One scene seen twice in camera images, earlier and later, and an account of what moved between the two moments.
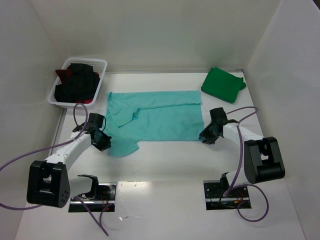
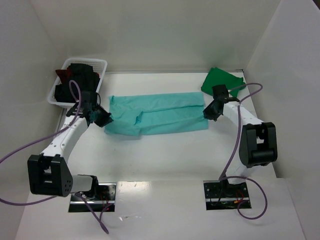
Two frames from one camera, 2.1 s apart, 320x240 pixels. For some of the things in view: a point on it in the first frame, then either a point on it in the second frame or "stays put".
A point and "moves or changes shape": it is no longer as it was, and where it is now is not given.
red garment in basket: (63, 74) stays put
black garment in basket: (81, 84) stays put
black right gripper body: (207, 133) → (211, 111)
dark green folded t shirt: (220, 83) stays put
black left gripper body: (101, 139) → (103, 119)
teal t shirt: (157, 115) moves or changes shape
